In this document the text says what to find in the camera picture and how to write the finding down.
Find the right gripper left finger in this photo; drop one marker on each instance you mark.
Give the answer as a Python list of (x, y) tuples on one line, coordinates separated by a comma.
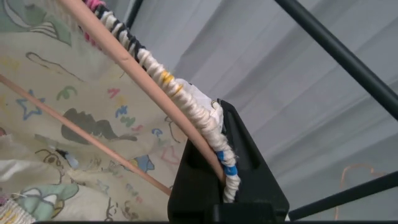
[(192, 193)]

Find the black clothes rack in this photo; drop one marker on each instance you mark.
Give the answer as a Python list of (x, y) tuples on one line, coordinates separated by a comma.
[(342, 49)]

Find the white curtain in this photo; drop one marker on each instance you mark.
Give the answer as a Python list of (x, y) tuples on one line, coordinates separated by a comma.
[(248, 62)]

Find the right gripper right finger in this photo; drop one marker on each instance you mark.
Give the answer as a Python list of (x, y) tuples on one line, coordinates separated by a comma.
[(258, 186)]

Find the cream printed garment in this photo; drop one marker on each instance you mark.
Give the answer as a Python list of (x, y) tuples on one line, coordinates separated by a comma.
[(93, 102)]

